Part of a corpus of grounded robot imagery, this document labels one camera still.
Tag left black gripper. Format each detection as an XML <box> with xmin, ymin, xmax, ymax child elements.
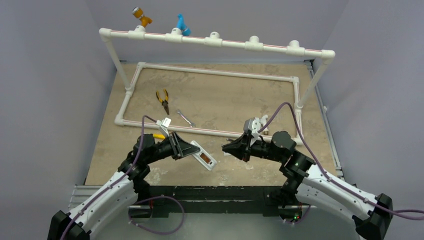
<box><xmin>144</xmin><ymin>130</ymin><xmax>199</xmax><ymax>165</ymax></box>

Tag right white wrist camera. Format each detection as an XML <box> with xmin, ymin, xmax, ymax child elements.
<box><xmin>243</xmin><ymin>117</ymin><xmax>262</xmax><ymax>146</ymax></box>

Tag white PVC pipe frame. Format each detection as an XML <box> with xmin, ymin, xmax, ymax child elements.
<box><xmin>99</xmin><ymin>25</ymin><xmax>336</xmax><ymax>145</ymax></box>

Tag silver open-end wrench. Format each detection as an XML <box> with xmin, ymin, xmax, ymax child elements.
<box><xmin>175</xmin><ymin>109</ymin><xmax>196</xmax><ymax>128</ymax></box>

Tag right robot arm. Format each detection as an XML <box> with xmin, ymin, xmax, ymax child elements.
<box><xmin>222</xmin><ymin>131</ymin><xmax>393</xmax><ymax>240</ymax></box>

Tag blue hose nozzle fitting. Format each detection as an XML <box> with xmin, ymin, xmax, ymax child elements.
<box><xmin>176</xmin><ymin>13</ymin><xmax>192</xmax><ymax>37</ymax></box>

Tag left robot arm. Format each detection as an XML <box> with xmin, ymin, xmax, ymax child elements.
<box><xmin>47</xmin><ymin>132</ymin><xmax>202</xmax><ymax>240</ymax></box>

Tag white PVC tap fitting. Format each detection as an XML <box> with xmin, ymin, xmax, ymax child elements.
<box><xmin>258</xmin><ymin>114</ymin><xmax>269</xmax><ymax>136</ymax></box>

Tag white remote control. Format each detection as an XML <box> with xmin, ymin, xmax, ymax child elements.
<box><xmin>190</xmin><ymin>140</ymin><xmax>217</xmax><ymax>171</ymax></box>

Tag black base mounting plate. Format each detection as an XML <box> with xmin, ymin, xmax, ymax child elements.
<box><xmin>116</xmin><ymin>185</ymin><xmax>315</xmax><ymax>220</ymax></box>

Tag yellow handled pliers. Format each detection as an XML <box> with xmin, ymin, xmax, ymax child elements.
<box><xmin>155</xmin><ymin>88</ymin><xmax>170</xmax><ymax>115</ymax></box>

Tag aluminium extrusion rail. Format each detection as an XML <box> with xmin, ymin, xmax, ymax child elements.
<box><xmin>67</xmin><ymin>184</ymin><xmax>363</xmax><ymax>210</ymax></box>

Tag yellow handled screwdriver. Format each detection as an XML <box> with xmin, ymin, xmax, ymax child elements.
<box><xmin>152</xmin><ymin>133</ymin><xmax>166</xmax><ymax>140</ymax></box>

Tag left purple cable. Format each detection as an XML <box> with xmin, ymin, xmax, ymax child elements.
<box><xmin>59</xmin><ymin>115</ymin><xmax>186</xmax><ymax>240</ymax></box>

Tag orange hose nozzle fitting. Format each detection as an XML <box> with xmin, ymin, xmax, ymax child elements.
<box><xmin>132</xmin><ymin>7</ymin><xmax>153</xmax><ymax>28</ymax></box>

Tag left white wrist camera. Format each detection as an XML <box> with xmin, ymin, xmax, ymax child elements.
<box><xmin>155</xmin><ymin>117</ymin><xmax>172</xmax><ymax>138</ymax></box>

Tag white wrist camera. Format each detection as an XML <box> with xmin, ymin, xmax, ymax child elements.
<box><xmin>155</xmin><ymin>117</ymin><xmax>172</xmax><ymax>138</ymax></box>
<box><xmin>243</xmin><ymin>117</ymin><xmax>262</xmax><ymax>146</ymax></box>

